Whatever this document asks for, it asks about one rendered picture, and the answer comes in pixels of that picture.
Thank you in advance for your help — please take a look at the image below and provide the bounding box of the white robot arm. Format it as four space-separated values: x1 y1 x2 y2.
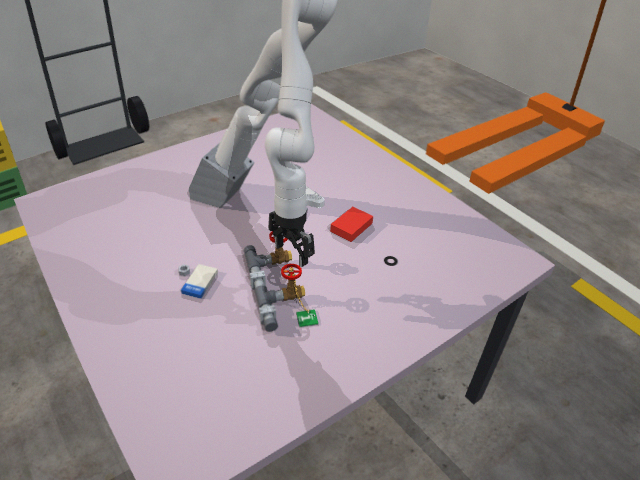
215 0 338 219

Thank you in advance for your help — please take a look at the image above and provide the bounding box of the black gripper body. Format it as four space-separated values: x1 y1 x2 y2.
275 210 307 242

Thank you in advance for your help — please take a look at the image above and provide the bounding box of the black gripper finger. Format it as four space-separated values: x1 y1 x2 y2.
268 211 285 249
287 231 315 267

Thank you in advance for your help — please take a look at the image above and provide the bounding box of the grey pipe manifold with clamps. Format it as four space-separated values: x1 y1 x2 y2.
244 245 305 332

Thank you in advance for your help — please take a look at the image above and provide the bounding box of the red block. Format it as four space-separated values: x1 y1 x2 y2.
330 207 373 242

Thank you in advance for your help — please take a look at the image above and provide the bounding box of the green tag on gold chain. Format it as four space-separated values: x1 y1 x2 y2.
294 281 319 327

